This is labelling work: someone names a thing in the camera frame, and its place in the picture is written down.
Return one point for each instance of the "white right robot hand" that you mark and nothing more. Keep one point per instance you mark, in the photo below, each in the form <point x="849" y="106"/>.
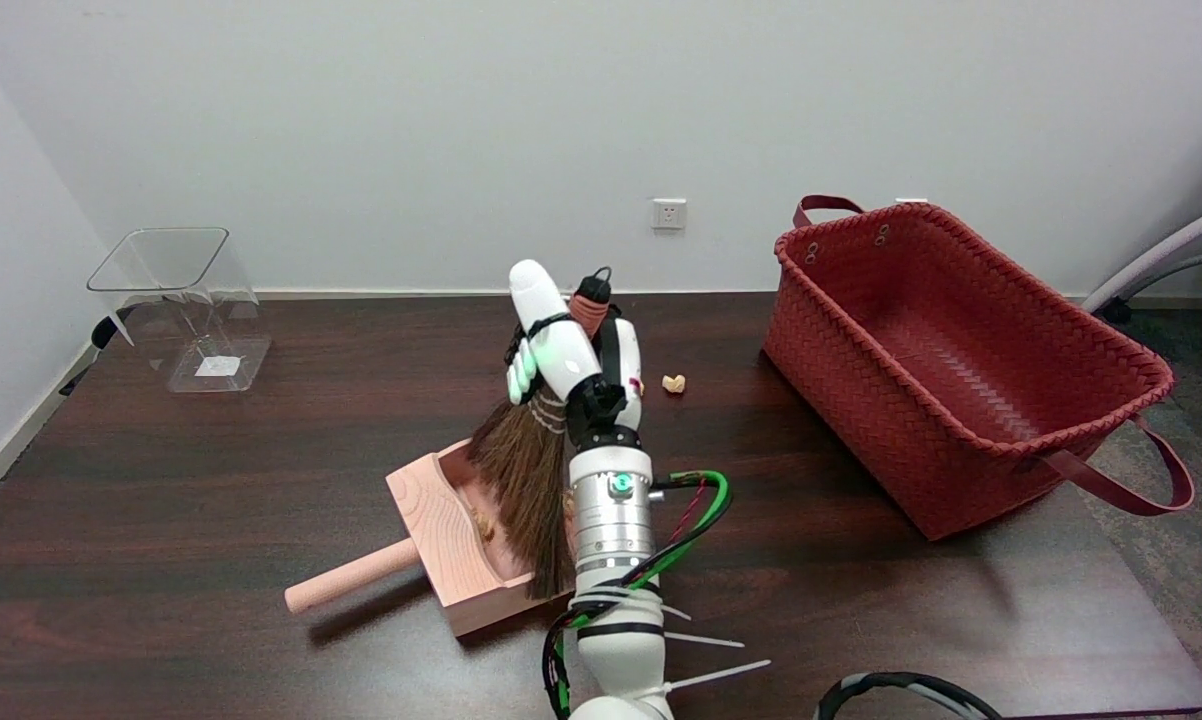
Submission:
<point x="561" y="350"/>

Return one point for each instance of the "brown straw hand broom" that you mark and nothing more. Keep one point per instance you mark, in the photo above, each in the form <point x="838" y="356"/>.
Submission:
<point x="531" y="480"/>

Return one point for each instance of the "wooden dustpan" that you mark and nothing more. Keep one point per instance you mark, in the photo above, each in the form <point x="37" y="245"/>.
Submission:
<point x="431" y="520"/>

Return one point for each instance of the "white paper label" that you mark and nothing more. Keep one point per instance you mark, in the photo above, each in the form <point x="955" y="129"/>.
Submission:
<point x="217" y="366"/>

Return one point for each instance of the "clear plastic bin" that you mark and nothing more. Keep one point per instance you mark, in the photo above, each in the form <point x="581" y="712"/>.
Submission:
<point x="196" y="320"/>

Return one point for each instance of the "red woven basket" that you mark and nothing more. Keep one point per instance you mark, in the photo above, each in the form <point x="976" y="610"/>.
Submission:
<point x="961" y="400"/>

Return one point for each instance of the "black clamp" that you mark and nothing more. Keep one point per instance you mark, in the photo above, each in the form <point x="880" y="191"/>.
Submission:
<point x="106" y="328"/>

